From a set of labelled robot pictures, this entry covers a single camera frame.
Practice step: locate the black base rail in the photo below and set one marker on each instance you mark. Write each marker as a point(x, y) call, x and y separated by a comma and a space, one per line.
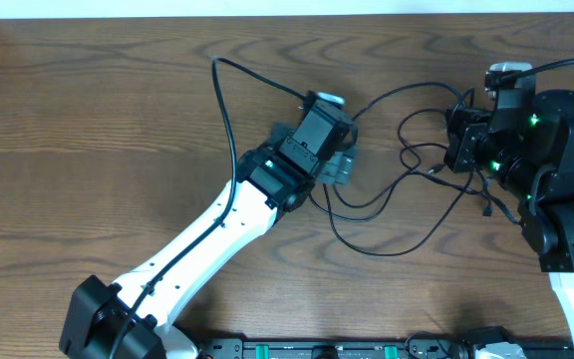
point(488, 342)

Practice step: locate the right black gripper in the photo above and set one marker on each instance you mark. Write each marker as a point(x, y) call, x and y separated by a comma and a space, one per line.
point(464, 142)

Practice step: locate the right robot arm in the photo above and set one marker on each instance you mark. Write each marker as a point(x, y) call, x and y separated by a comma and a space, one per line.
point(526, 142)

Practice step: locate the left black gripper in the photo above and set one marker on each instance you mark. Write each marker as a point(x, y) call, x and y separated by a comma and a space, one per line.
point(339, 167)

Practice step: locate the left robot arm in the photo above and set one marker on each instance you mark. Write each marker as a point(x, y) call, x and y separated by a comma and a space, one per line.
point(133, 317)

